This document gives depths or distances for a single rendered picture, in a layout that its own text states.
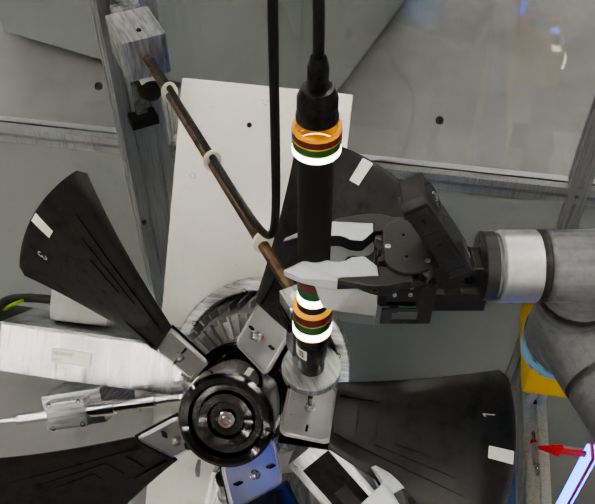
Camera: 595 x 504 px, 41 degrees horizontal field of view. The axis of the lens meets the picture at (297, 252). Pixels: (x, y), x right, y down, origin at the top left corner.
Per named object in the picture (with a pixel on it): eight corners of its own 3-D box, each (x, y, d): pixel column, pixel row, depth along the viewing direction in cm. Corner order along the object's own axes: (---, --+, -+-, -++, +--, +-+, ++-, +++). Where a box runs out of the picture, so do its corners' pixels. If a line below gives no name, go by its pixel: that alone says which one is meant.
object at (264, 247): (143, 63, 124) (142, 55, 123) (152, 61, 124) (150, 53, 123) (292, 306, 91) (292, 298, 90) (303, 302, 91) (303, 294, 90)
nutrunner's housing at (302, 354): (289, 376, 97) (285, 50, 64) (318, 365, 98) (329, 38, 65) (303, 401, 95) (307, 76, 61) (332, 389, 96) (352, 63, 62)
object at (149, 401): (204, 399, 112) (-26, 430, 117) (201, 384, 112) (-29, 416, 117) (200, 404, 110) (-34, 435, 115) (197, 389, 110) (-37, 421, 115)
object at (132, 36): (110, 53, 132) (101, 7, 126) (151, 43, 134) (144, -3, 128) (129, 86, 125) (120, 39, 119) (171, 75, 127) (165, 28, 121)
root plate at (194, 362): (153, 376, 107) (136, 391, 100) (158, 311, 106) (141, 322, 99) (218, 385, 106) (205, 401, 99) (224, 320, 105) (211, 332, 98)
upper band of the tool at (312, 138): (283, 144, 71) (283, 117, 69) (326, 131, 72) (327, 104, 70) (305, 173, 68) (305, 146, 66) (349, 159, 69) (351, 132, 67)
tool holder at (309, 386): (264, 347, 97) (262, 296, 90) (316, 327, 99) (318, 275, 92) (296, 405, 91) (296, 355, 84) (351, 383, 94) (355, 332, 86)
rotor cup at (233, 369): (188, 435, 110) (160, 471, 97) (197, 332, 108) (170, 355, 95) (291, 450, 108) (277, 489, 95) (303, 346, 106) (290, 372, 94)
